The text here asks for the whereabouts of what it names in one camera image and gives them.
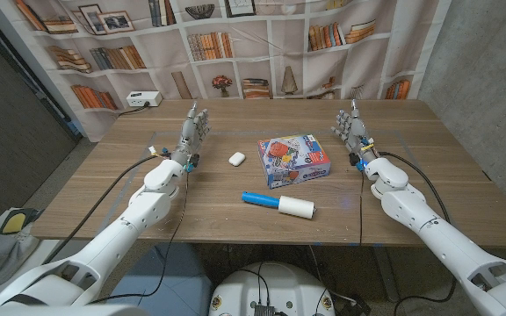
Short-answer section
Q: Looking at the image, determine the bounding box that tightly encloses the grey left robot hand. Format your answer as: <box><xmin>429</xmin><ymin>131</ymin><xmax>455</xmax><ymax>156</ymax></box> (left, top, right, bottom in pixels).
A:
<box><xmin>170</xmin><ymin>101</ymin><xmax>213</xmax><ymax>167</ymax></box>

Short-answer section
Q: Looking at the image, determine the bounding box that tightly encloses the colourful Snap Circuits box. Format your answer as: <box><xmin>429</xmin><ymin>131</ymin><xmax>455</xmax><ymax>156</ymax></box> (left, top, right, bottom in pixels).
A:
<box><xmin>257</xmin><ymin>133</ymin><xmax>332</xmax><ymax>190</ymax></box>

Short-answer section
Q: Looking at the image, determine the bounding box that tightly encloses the yellow and black floor object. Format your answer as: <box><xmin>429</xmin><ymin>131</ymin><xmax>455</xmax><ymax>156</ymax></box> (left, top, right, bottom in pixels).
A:
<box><xmin>0</xmin><ymin>207</ymin><xmax>43</xmax><ymax>236</ymax></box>

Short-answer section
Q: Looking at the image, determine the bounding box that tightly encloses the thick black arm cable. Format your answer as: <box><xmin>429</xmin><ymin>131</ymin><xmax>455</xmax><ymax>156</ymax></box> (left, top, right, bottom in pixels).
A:
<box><xmin>41</xmin><ymin>153</ymin><xmax>169</xmax><ymax>265</ymax></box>
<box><xmin>378</xmin><ymin>150</ymin><xmax>459</xmax><ymax>316</ymax></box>

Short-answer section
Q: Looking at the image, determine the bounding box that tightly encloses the white floor board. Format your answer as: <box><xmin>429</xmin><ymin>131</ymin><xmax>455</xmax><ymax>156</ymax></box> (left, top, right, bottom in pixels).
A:
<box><xmin>0</xmin><ymin>208</ymin><xmax>87</xmax><ymax>269</ymax></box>

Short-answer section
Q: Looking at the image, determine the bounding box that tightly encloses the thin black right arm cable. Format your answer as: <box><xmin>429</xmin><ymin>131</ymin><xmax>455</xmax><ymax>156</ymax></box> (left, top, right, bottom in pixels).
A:
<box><xmin>358</xmin><ymin>166</ymin><xmax>365</xmax><ymax>247</ymax></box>

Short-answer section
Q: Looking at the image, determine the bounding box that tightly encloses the white AirPods case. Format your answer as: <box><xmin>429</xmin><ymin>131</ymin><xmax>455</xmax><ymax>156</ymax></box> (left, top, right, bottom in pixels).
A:
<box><xmin>228</xmin><ymin>151</ymin><xmax>247</xmax><ymax>168</ymax></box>

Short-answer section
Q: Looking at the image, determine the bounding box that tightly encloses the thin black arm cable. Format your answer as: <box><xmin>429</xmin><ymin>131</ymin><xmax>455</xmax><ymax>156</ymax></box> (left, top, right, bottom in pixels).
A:
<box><xmin>358</xmin><ymin>166</ymin><xmax>365</xmax><ymax>247</ymax></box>
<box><xmin>88</xmin><ymin>169</ymin><xmax>192</xmax><ymax>305</ymax></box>

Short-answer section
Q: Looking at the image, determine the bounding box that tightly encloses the blue grey stool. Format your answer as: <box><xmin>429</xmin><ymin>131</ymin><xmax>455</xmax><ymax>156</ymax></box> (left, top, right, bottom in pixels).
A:
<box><xmin>105</xmin><ymin>243</ymin><xmax>214</xmax><ymax>316</ymax></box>

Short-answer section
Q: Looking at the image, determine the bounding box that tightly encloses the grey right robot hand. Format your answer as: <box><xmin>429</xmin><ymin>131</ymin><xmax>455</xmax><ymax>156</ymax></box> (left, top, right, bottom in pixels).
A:
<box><xmin>330</xmin><ymin>98</ymin><xmax>380</xmax><ymax>166</ymax></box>

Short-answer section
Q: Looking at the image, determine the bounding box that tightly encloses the white power strip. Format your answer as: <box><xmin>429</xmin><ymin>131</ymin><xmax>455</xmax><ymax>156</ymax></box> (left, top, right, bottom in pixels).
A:
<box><xmin>126</xmin><ymin>90</ymin><xmax>163</xmax><ymax>108</ymax></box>

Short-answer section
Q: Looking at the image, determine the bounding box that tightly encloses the blue handled white lint roller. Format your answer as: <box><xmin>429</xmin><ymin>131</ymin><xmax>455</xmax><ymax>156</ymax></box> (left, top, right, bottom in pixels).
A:
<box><xmin>241</xmin><ymin>190</ymin><xmax>316</xmax><ymax>220</ymax></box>

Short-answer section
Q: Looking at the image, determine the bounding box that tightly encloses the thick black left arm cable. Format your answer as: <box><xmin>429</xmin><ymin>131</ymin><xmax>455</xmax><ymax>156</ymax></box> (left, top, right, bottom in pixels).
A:
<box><xmin>41</xmin><ymin>153</ymin><xmax>169</xmax><ymax>265</ymax></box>

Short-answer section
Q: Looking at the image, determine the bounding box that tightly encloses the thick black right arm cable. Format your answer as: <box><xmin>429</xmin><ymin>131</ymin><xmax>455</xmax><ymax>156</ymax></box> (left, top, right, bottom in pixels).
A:
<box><xmin>378</xmin><ymin>150</ymin><xmax>459</xmax><ymax>316</ymax></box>

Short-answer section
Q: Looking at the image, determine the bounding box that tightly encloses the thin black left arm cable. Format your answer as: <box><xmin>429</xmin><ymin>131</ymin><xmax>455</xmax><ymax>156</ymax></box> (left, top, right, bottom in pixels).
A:
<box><xmin>88</xmin><ymin>169</ymin><xmax>192</xmax><ymax>305</ymax></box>

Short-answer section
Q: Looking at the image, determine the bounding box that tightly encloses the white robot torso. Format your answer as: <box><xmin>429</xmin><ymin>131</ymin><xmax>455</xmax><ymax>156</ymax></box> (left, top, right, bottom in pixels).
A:
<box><xmin>208</xmin><ymin>262</ymin><xmax>336</xmax><ymax>316</ymax></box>

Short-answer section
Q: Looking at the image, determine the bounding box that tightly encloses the printed bookshelf backdrop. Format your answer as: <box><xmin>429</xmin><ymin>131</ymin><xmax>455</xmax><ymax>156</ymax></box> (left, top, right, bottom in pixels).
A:
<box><xmin>0</xmin><ymin>0</ymin><xmax>454</xmax><ymax>144</ymax></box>

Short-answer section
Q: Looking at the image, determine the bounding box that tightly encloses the grey table leg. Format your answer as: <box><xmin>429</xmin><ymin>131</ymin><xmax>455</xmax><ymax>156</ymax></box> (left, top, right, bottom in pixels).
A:
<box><xmin>371</xmin><ymin>246</ymin><xmax>401</xmax><ymax>304</ymax></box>

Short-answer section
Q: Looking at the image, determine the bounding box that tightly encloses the black power strip cable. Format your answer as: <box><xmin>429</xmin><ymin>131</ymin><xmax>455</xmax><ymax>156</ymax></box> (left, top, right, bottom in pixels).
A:
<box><xmin>116</xmin><ymin>101</ymin><xmax>151</xmax><ymax>119</ymax></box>

